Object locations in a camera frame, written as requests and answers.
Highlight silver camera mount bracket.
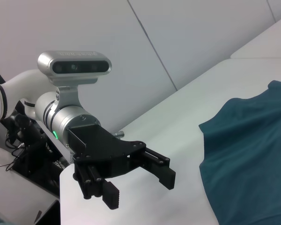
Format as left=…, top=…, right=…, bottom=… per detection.
left=54, top=83, right=79, bottom=111

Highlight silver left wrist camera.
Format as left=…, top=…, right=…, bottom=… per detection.
left=37, top=50, right=112, bottom=84

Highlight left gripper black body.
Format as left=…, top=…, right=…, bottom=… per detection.
left=67, top=123, right=148, bottom=179

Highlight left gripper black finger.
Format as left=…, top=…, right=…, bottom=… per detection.
left=72, top=163, right=120, bottom=210
left=128, top=147, right=177, bottom=190

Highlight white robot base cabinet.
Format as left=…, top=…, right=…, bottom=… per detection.
left=0, top=145, right=60, bottom=225

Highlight thin black loose cable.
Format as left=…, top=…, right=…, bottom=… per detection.
left=0, top=137, right=26, bottom=172

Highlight black robot torso frame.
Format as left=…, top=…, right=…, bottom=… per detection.
left=4, top=100, right=64, bottom=195

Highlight teal t-shirt with FREE print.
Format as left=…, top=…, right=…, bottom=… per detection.
left=198, top=80, right=281, bottom=225

